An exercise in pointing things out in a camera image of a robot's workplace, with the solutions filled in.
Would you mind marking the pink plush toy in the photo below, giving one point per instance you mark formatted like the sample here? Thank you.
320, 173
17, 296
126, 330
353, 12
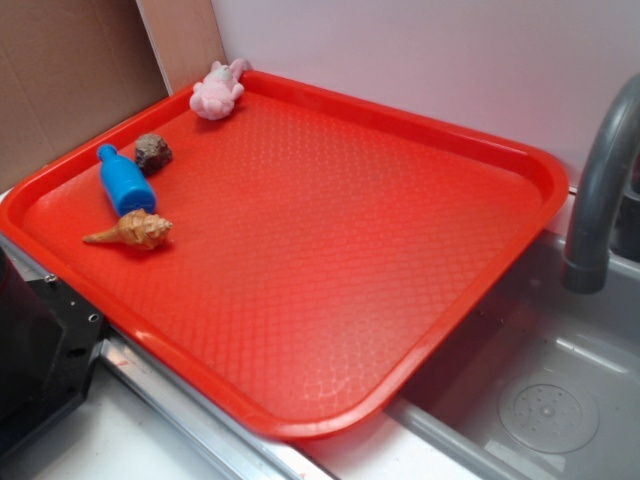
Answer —
214, 97

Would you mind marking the grey toy faucet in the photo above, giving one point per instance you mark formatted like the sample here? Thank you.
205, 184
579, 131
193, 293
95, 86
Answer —
605, 214

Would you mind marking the red plastic tray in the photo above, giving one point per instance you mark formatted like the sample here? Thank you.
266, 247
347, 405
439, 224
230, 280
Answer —
322, 246

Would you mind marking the brown grey rock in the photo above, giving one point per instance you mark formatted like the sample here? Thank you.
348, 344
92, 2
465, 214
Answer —
152, 153

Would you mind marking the grey plastic sink basin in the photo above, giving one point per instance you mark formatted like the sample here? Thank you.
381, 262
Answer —
537, 382

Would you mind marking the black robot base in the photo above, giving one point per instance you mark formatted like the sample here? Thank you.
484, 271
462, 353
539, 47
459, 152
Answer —
50, 339

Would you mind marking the tan spiral seashell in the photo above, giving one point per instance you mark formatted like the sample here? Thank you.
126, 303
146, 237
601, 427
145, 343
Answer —
137, 229

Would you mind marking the blue toy bottle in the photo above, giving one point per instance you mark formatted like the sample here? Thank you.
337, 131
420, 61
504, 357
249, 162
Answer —
123, 182

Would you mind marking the light wooden board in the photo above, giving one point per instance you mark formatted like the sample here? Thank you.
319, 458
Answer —
185, 39

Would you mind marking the brown cardboard panel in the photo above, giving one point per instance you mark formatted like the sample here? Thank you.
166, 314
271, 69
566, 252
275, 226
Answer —
70, 70

